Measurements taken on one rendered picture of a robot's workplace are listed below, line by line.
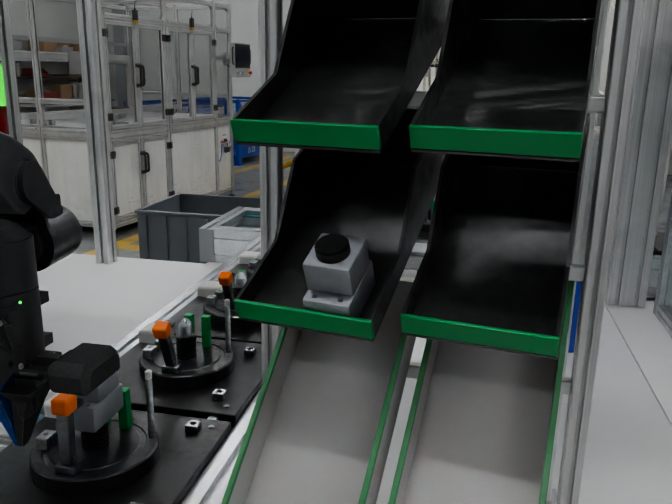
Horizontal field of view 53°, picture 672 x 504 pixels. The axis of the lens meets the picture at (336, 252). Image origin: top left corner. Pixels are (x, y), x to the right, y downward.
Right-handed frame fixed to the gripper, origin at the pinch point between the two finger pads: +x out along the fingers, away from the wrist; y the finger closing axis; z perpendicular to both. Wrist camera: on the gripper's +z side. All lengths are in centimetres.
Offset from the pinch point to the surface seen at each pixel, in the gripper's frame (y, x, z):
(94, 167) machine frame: -62, -4, -119
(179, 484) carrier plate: 11.1, 12.6, -9.8
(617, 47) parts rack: 52, -34, -15
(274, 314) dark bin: 23.9, -10.3, -3.9
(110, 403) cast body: 2.1, 5.2, -12.2
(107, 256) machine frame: -60, 21, -119
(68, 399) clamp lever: 0.8, 2.0, -6.6
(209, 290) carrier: -9, 11, -69
